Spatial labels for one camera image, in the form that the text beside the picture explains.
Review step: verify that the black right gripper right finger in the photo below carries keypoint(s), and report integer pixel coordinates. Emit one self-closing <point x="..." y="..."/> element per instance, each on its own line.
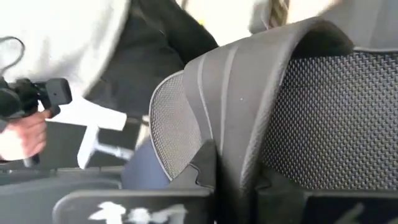
<point x="311" y="208"/>

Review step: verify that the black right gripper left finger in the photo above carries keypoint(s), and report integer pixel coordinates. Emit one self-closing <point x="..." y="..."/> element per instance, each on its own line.
<point x="140" y="205"/>

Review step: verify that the blue office chair white base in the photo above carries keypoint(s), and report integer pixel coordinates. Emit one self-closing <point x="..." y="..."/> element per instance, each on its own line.
<point x="143" y="171"/>

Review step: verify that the grey desk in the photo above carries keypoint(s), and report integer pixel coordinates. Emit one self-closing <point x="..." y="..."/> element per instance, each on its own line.
<point x="28" y="199"/>

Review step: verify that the person's hand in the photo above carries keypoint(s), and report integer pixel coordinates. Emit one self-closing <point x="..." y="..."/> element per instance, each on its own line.
<point x="25" y="133"/>

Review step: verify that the grey mesh office chair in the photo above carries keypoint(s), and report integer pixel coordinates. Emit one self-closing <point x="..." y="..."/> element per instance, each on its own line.
<point x="236" y="93"/>

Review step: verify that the person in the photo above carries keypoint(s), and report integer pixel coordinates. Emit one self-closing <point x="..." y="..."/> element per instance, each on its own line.
<point x="62" y="37"/>

